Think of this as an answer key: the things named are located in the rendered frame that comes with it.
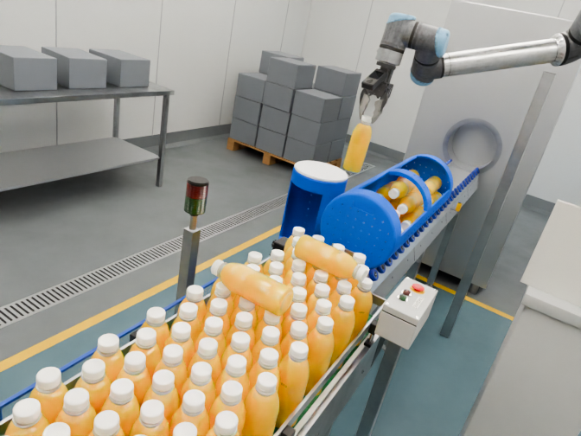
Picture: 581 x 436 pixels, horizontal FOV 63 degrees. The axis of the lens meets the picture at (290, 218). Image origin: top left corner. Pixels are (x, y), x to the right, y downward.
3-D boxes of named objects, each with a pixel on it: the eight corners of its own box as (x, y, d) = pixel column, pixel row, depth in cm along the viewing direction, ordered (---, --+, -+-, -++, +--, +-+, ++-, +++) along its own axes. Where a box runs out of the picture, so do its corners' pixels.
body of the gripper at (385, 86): (389, 100, 177) (400, 67, 173) (382, 99, 170) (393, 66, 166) (370, 94, 180) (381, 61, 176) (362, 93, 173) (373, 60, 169)
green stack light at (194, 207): (209, 211, 144) (212, 196, 142) (195, 217, 138) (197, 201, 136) (193, 204, 146) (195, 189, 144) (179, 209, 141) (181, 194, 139)
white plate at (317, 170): (304, 157, 258) (304, 158, 259) (286, 168, 234) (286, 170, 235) (353, 170, 252) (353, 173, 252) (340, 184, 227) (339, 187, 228)
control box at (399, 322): (428, 317, 143) (438, 289, 139) (407, 350, 127) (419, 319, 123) (397, 304, 147) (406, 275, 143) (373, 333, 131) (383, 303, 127)
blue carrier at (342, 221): (440, 218, 240) (462, 166, 228) (379, 284, 168) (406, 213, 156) (389, 196, 250) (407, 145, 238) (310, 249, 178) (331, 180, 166)
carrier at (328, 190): (275, 291, 295) (256, 315, 270) (303, 158, 259) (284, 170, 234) (318, 308, 288) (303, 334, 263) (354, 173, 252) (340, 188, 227)
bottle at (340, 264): (305, 250, 143) (360, 277, 135) (292, 260, 138) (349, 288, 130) (309, 230, 140) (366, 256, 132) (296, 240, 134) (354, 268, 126)
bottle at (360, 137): (364, 171, 183) (379, 125, 176) (351, 172, 179) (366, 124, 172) (351, 164, 188) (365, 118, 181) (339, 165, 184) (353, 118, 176)
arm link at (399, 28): (417, 16, 159) (388, 8, 161) (404, 54, 163) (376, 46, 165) (419, 19, 167) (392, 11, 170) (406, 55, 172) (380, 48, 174)
